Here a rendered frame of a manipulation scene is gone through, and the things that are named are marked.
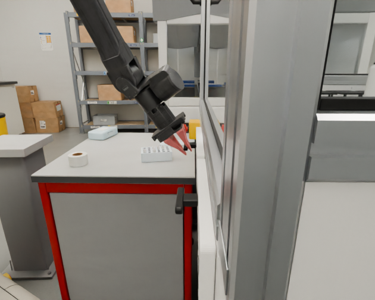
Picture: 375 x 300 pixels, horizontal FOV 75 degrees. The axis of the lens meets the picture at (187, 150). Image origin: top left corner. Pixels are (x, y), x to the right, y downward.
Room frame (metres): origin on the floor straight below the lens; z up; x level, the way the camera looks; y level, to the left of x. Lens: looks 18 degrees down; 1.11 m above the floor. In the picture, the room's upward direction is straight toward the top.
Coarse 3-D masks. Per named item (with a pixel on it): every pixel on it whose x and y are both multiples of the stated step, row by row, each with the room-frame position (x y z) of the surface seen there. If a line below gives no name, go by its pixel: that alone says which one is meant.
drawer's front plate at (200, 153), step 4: (196, 128) 0.80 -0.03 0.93; (200, 128) 0.80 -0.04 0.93; (196, 132) 0.74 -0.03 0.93; (200, 132) 0.74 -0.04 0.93; (196, 136) 0.69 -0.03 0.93; (200, 136) 0.69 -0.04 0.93; (196, 140) 0.65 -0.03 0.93; (200, 140) 0.65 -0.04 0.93; (196, 144) 0.62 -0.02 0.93; (200, 144) 0.61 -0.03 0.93; (196, 148) 0.60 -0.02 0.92; (200, 148) 0.58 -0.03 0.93; (196, 152) 0.59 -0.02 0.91; (200, 152) 0.54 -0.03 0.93; (196, 156) 0.59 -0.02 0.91; (200, 156) 0.54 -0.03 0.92; (204, 156) 0.54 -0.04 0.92; (196, 160) 0.58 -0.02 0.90; (196, 164) 0.57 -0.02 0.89; (196, 168) 0.56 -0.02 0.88; (196, 172) 0.55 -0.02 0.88; (196, 176) 0.54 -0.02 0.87; (196, 180) 0.54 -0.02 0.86; (196, 184) 0.54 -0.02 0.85
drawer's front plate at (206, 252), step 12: (204, 168) 0.45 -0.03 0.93; (204, 180) 0.39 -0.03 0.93; (204, 192) 0.35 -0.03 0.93; (204, 204) 0.31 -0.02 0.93; (204, 216) 0.28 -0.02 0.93; (204, 228) 0.26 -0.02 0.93; (204, 240) 0.23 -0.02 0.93; (204, 252) 0.22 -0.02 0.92; (204, 264) 0.22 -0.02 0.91; (204, 276) 0.22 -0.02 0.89; (204, 288) 0.22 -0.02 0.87
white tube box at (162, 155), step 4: (144, 148) 1.00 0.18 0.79; (148, 148) 0.98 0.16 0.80; (156, 148) 0.98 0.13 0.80; (160, 148) 0.98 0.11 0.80; (164, 148) 0.98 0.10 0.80; (168, 148) 0.99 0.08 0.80; (148, 152) 0.93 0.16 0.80; (152, 152) 0.93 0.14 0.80; (156, 152) 0.93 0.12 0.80; (160, 152) 0.93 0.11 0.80; (164, 152) 0.93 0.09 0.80; (168, 152) 0.94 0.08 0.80; (144, 156) 0.92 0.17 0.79; (148, 156) 0.92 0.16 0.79; (152, 156) 0.93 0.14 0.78; (156, 156) 0.93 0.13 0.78; (160, 156) 0.93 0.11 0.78; (164, 156) 0.93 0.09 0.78; (168, 156) 0.94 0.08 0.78; (172, 156) 0.94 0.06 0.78; (144, 160) 0.92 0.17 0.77; (148, 160) 0.92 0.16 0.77; (152, 160) 0.93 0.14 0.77; (156, 160) 0.93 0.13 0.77; (160, 160) 0.93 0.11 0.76; (164, 160) 0.93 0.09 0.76; (168, 160) 0.94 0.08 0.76; (172, 160) 0.94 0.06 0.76
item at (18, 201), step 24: (0, 144) 1.17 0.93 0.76; (24, 144) 1.17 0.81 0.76; (0, 168) 1.13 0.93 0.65; (24, 168) 1.14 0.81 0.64; (0, 192) 1.13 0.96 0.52; (24, 192) 1.13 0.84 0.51; (0, 216) 1.12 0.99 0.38; (24, 216) 1.13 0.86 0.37; (24, 240) 1.13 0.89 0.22; (48, 240) 1.20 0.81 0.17; (24, 264) 1.13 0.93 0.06; (48, 264) 1.15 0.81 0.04
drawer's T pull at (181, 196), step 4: (180, 188) 0.39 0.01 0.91; (184, 188) 0.40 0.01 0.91; (180, 192) 0.38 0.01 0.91; (184, 192) 0.39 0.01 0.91; (180, 196) 0.36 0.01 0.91; (184, 196) 0.37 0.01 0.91; (188, 196) 0.37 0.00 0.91; (192, 196) 0.37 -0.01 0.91; (196, 196) 0.37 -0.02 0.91; (176, 200) 0.35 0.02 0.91; (180, 200) 0.35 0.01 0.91; (184, 200) 0.35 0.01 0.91; (188, 200) 0.35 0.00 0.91; (192, 200) 0.35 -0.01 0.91; (196, 200) 0.35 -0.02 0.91; (176, 204) 0.34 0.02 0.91; (180, 204) 0.34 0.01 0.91; (184, 204) 0.35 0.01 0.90; (188, 204) 0.35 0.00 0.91; (192, 204) 0.35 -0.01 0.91; (196, 204) 0.35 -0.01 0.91; (176, 208) 0.33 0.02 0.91; (180, 208) 0.33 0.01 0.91; (176, 212) 0.33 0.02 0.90; (180, 212) 0.33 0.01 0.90
